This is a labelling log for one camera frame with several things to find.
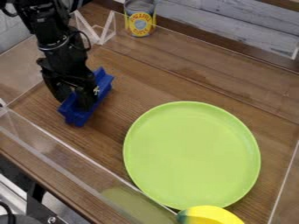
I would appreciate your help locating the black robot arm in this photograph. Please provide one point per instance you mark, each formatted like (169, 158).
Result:
(46, 18)

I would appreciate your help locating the yellow round object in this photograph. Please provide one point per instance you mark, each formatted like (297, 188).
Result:
(207, 215)

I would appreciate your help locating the green plate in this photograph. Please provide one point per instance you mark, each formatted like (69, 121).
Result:
(191, 155)

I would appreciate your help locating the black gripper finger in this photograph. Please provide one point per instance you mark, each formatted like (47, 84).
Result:
(86, 98)
(61, 89)

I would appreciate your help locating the clear acrylic enclosure wall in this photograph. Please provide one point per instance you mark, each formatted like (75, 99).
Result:
(169, 67)

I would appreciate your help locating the black metal stand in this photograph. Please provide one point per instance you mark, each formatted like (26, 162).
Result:
(19, 210)

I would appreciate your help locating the yellow labelled tin can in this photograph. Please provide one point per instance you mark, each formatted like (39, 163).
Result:
(141, 18)

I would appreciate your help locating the blue block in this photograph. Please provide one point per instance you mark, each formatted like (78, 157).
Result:
(75, 115)

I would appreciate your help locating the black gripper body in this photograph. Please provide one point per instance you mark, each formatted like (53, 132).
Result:
(66, 60)

